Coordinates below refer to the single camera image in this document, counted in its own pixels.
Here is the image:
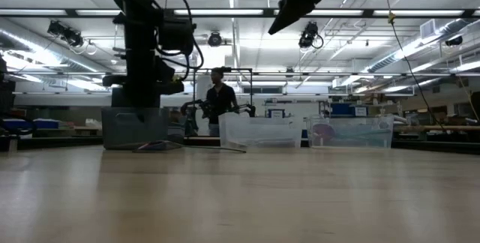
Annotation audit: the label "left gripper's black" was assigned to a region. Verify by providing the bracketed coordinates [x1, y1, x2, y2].
[103, 53, 185, 96]

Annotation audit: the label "grey translucent plastic bin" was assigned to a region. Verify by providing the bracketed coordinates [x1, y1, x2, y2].
[100, 106, 170, 151]

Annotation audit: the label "black monitor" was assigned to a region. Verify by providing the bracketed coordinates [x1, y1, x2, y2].
[111, 86, 161, 109]

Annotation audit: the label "overhead light bar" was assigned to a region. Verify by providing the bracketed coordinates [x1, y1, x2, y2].
[0, 7, 480, 19]

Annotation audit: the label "person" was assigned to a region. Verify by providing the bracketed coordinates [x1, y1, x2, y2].
[205, 66, 240, 138]

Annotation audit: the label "background black robot arms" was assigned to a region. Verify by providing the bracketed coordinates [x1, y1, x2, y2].
[179, 98, 257, 137]

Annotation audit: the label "blue storage bins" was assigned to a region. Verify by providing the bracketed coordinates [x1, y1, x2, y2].
[3, 118, 60, 131]

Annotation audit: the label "frosted white plastic bin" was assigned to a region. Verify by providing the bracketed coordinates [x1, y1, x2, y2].
[218, 112, 303, 149]

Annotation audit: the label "dark cabinet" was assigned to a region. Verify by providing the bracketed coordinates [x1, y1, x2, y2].
[0, 79, 16, 116]

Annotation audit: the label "clear plastic bin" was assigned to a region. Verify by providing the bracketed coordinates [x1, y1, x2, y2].
[305, 114, 395, 149]

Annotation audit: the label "wooden bench top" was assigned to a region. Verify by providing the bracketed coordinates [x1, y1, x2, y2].
[393, 124, 480, 131]

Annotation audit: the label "black ceiling-mounted camera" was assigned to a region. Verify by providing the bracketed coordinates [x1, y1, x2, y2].
[298, 20, 324, 50]
[46, 19, 86, 48]
[208, 31, 224, 47]

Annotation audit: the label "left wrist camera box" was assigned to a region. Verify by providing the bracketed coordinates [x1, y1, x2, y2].
[159, 18, 195, 56]

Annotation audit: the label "black tubular stand frame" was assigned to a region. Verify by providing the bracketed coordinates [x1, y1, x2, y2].
[192, 67, 254, 119]

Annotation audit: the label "black cable with yellow tag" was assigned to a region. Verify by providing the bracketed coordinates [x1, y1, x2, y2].
[382, 0, 447, 131]

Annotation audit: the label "silver ventilation duct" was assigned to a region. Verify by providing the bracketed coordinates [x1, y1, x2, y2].
[0, 28, 125, 86]

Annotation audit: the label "black aluminium table frame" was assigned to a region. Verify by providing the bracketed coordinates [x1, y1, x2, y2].
[0, 134, 480, 153]

